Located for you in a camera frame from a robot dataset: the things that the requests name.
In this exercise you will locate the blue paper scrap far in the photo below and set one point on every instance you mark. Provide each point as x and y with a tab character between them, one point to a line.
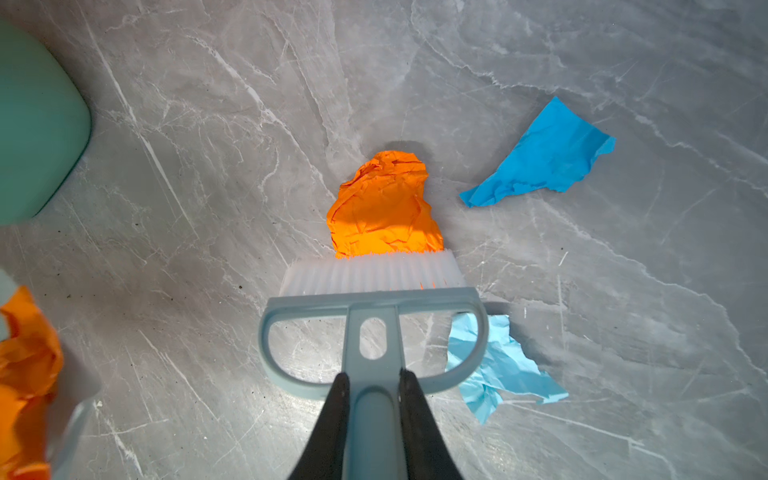
557	150

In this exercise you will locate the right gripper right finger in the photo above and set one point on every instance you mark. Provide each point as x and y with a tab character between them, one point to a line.
426	454

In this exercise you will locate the orange crumpled paper far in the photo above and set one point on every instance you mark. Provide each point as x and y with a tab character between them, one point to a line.
382	209

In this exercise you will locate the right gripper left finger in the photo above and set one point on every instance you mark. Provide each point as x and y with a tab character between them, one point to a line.
323	456

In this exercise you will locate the orange crumpled paper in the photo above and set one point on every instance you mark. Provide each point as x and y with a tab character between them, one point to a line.
382	209
31	361

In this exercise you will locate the green trash bin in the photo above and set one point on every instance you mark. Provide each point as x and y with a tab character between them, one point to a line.
45	125

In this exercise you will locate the orange crumpled paper near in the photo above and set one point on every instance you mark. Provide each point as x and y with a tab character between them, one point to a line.
31	361

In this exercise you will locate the teal dustpan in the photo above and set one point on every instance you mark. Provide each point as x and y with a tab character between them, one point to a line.
67	415

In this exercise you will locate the light blue paper scrap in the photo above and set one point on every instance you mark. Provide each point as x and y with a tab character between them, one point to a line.
504	367

